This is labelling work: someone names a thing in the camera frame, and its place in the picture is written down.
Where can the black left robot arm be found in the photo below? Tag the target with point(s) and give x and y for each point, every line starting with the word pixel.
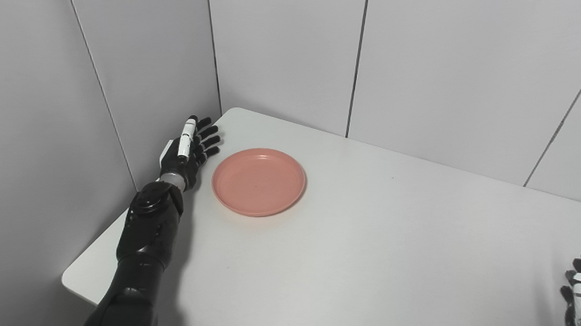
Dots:
pixel 148 227

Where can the pink round plate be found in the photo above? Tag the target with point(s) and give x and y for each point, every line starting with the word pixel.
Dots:
pixel 259 182

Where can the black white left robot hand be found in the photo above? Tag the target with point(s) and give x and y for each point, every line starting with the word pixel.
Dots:
pixel 179 164

